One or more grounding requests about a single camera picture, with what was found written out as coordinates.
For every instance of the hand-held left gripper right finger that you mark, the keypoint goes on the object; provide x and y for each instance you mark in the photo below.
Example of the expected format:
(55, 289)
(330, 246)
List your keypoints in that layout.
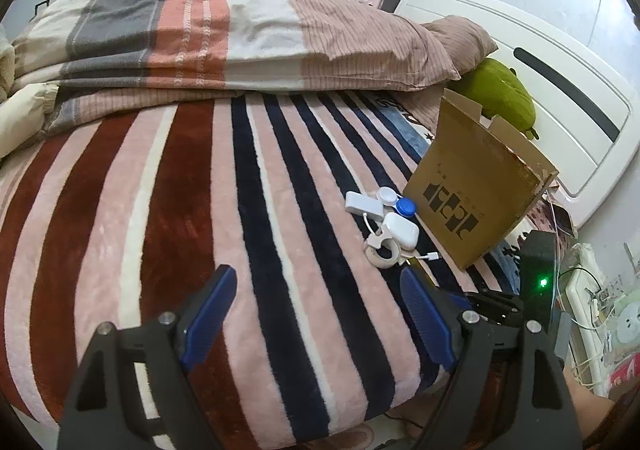
(425, 315)

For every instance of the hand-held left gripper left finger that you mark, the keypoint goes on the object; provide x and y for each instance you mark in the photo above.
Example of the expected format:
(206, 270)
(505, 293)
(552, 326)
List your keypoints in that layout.
(210, 320)

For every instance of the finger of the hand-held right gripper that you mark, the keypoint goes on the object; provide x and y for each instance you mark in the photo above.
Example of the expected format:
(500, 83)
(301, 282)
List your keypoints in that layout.
(495, 306)

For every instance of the beige tape roll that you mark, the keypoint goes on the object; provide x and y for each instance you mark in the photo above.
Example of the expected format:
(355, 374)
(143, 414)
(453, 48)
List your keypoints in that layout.
(373, 257)

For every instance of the white earbuds case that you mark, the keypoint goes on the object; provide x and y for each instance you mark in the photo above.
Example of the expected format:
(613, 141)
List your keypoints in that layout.
(402, 231)

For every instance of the white and blue lens case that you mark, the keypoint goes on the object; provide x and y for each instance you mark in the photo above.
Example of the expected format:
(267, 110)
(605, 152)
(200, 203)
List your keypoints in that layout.
(405, 208)

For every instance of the brown cardboard box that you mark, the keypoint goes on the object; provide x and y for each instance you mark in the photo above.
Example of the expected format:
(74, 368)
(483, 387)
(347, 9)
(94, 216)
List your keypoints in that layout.
(465, 180)

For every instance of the white power adapter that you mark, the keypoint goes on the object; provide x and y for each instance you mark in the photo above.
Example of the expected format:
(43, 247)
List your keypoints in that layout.
(362, 204)

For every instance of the person's right forearm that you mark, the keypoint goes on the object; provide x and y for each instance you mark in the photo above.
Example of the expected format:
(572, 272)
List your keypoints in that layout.
(585, 405)

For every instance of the white bedside table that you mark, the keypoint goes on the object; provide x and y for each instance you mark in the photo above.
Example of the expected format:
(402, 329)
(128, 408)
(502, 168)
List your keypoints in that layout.
(585, 310)

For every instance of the red pink striped blanket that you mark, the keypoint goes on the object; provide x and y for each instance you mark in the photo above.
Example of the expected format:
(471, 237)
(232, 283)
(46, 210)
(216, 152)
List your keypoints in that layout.
(150, 230)

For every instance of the green plush pillow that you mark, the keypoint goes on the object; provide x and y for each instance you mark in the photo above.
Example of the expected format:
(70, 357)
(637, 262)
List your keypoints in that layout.
(500, 90)

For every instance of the white bed headboard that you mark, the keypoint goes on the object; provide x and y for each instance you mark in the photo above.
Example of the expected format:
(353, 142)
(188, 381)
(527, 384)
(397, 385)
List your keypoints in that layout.
(550, 30)

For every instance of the brown striped pillow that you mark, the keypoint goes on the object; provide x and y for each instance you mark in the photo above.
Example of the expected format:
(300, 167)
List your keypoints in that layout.
(465, 40)

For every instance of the cream fleece cloth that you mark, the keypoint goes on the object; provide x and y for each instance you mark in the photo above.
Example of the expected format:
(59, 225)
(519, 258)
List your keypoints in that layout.
(22, 115)

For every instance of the folded patchwork quilt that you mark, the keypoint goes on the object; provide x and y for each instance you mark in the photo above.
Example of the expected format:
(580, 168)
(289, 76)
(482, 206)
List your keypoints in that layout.
(200, 30)

